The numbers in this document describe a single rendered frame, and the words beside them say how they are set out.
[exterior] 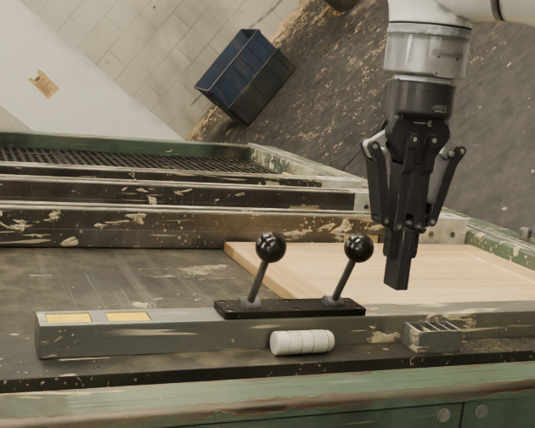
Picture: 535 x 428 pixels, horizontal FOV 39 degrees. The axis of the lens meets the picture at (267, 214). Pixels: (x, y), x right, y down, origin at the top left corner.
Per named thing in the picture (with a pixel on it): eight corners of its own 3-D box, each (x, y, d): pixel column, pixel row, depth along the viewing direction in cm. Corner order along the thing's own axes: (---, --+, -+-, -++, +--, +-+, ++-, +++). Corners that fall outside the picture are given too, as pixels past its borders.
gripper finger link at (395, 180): (422, 134, 83) (411, 133, 83) (406, 233, 85) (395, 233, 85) (402, 130, 87) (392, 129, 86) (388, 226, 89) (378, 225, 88)
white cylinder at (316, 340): (277, 358, 94) (334, 356, 97) (279, 336, 93) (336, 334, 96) (267, 350, 97) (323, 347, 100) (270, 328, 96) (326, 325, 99)
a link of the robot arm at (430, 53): (490, 31, 81) (481, 88, 82) (440, 31, 89) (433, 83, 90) (417, 22, 77) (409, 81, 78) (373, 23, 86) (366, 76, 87)
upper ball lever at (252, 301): (264, 322, 98) (295, 246, 90) (236, 323, 96) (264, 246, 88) (256, 300, 100) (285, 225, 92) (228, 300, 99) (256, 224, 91)
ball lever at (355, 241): (346, 318, 102) (383, 247, 94) (321, 319, 101) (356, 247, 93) (337, 298, 105) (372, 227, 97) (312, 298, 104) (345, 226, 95)
